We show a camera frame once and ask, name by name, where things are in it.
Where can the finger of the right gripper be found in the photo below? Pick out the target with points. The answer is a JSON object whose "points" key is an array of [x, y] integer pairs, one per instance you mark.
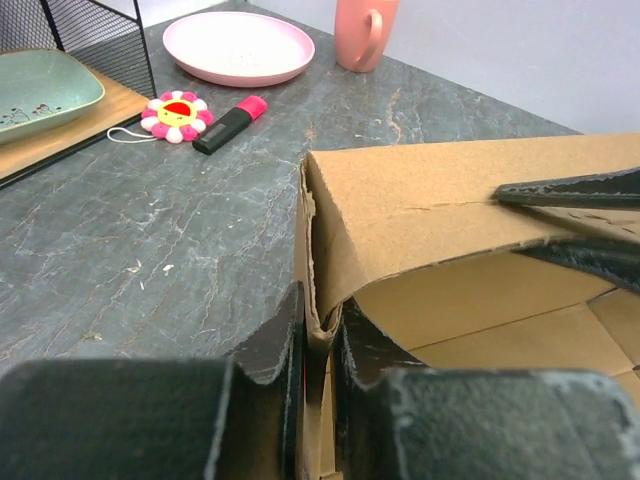
{"points": [[618, 190], [616, 261]]}

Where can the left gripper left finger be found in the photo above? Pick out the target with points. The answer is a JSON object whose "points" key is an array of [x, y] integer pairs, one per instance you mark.
{"points": [[238, 416]]}

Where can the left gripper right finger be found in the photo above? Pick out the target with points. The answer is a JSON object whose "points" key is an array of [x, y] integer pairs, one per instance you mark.
{"points": [[398, 418]]}

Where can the cardboard box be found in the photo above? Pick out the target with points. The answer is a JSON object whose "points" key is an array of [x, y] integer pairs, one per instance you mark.
{"points": [[413, 235]]}

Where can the pink black highlighter marker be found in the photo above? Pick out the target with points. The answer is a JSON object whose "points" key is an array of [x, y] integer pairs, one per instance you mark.
{"points": [[229, 125]]}

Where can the pink mug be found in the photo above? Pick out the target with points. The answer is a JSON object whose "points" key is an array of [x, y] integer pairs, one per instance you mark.
{"points": [[361, 32]]}

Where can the pink round plate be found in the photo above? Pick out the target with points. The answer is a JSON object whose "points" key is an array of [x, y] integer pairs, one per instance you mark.
{"points": [[238, 49]]}

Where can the teal rectangular dish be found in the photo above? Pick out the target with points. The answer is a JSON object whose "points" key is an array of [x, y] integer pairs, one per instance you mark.
{"points": [[42, 89]]}

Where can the pink flower plush keychain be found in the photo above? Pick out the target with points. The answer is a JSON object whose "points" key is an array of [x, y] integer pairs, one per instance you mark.
{"points": [[174, 117]]}

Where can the black wire wooden shelf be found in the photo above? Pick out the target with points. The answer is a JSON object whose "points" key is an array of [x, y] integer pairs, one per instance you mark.
{"points": [[109, 42]]}

